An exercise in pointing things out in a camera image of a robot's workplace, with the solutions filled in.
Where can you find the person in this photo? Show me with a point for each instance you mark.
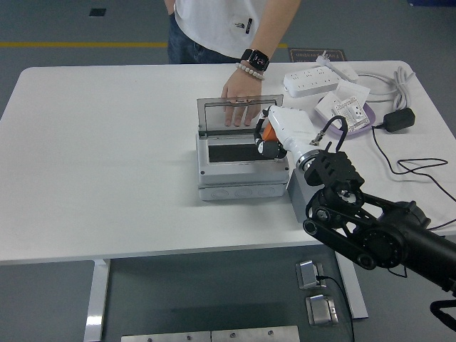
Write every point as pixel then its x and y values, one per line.
pixel 213 25

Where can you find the purple tray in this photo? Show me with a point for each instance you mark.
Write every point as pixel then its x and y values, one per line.
pixel 370 117

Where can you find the black power adapter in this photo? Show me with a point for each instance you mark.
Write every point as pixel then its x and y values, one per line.
pixel 399 120

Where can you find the person's left hand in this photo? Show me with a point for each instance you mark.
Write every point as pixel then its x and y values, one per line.
pixel 240 89

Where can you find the person's left forearm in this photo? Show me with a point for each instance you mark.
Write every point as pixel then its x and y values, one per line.
pixel 276 25

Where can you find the black smart watch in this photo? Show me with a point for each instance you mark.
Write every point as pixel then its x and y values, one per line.
pixel 256 58

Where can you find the grey block battery holder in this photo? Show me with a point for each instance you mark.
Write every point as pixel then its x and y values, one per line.
pixel 297 199

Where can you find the white table leg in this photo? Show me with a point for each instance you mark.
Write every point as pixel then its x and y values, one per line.
pixel 96 299
pixel 356 295

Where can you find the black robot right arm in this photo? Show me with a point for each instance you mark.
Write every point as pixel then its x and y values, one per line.
pixel 392 242

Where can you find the white power plug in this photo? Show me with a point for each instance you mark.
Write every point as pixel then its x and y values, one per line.
pixel 338 69

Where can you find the small white box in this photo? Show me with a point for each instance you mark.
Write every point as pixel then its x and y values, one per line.
pixel 326 106

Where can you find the person's right forearm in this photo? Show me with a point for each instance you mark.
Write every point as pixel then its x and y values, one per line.
pixel 169 6

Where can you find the white power strip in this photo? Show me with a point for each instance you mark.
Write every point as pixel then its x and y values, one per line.
pixel 310 82

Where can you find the black floor outlet cover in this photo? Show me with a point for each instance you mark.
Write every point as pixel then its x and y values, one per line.
pixel 97 12

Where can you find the grey plastic junction box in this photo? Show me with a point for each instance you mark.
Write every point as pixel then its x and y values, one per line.
pixel 242 176

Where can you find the metal base plate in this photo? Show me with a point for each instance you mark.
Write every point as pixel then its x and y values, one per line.
pixel 256 334
pixel 165 337

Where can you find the dark floor sign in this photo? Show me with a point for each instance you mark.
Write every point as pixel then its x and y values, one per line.
pixel 313 55

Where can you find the transparent smoky box lid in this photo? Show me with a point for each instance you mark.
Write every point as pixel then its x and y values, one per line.
pixel 213 117

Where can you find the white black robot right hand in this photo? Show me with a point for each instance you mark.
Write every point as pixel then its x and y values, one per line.
pixel 292 124

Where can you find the white paper packet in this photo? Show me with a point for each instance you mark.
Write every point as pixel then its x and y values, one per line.
pixel 352 89

